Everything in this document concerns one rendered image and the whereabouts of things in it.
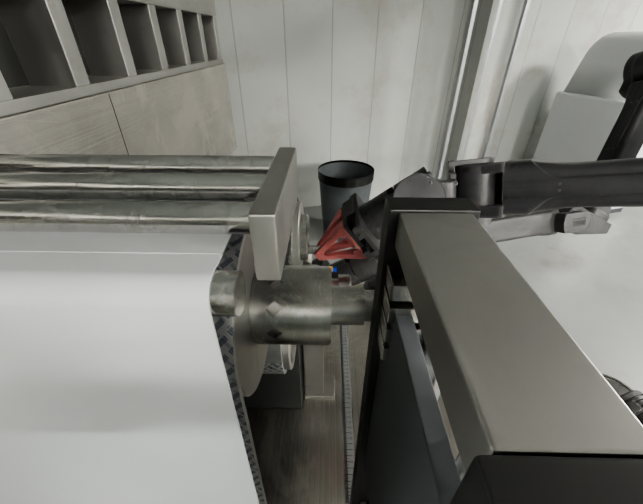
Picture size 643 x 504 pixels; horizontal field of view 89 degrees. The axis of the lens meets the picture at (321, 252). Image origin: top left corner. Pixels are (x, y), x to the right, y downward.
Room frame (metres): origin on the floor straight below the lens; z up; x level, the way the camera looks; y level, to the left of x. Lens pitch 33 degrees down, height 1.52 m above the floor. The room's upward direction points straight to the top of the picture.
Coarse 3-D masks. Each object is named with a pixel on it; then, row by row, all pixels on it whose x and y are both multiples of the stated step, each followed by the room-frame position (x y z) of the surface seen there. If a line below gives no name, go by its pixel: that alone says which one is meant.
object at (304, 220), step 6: (306, 216) 0.45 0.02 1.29; (300, 222) 0.44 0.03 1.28; (306, 222) 0.44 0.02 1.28; (300, 228) 0.43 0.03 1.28; (306, 228) 0.43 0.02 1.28; (300, 234) 0.42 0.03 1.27; (306, 234) 0.42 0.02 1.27; (300, 240) 0.42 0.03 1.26; (306, 240) 0.42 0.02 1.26; (300, 246) 0.41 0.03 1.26; (306, 246) 0.41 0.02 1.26; (300, 252) 0.41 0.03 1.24; (306, 252) 0.41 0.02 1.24; (300, 258) 0.42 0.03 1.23; (306, 258) 0.42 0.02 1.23
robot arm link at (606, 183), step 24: (456, 168) 0.41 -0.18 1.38; (480, 168) 0.39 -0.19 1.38; (504, 168) 0.37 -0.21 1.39; (528, 168) 0.36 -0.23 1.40; (552, 168) 0.34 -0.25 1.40; (576, 168) 0.33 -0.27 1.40; (600, 168) 0.32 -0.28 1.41; (624, 168) 0.31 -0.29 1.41; (456, 192) 0.40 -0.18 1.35; (480, 192) 0.38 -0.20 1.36; (504, 192) 0.36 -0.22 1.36; (528, 192) 0.35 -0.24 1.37; (552, 192) 0.33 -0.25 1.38; (576, 192) 0.32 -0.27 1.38; (600, 192) 0.31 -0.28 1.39; (624, 192) 0.30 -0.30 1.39; (480, 216) 0.37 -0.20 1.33; (504, 216) 0.36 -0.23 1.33
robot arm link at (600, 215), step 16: (624, 80) 0.83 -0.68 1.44; (624, 96) 0.81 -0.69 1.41; (640, 96) 0.75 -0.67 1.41; (624, 112) 0.75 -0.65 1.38; (640, 112) 0.72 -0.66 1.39; (624, 128) 0.72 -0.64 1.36; (640, 128) 0.71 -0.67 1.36; (608, 144) 0.72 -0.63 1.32; (624, 144) 0.70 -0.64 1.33; (640, 144) 0.70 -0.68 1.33; (576, 208) 0.61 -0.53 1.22; (592, 208) 0.63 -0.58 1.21; (608, 208) 0.64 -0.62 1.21; (592, 224) 0.61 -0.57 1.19; (608, 224) 0.62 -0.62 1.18
